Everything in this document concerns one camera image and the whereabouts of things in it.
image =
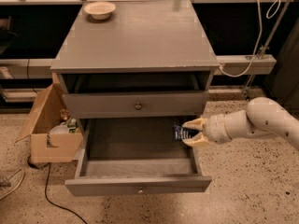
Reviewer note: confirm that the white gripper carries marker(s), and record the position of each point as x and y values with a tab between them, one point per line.
216	128

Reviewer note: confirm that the dark blue rxbar wrapper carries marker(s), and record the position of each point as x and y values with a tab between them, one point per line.
181	133

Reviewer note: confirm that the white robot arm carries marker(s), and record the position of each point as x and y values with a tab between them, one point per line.
262	118

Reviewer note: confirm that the grey upper drawer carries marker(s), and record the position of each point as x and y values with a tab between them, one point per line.
135	95

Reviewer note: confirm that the grey wooden drawer cabinet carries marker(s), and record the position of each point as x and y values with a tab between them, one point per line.
139	37

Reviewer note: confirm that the open grey middle drawer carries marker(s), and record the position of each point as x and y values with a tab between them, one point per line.
135	156

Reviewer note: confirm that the dark grey cabinet right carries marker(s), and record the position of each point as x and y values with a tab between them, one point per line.
283	82

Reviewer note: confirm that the metal stand pole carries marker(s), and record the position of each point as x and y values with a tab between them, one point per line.
259	50

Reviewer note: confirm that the white plate in box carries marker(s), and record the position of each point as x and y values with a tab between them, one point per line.
59	129

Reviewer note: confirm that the open cardboard box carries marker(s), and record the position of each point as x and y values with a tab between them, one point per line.
48	111

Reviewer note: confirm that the cream ceramic bowl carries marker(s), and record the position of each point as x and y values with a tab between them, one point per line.
101	10

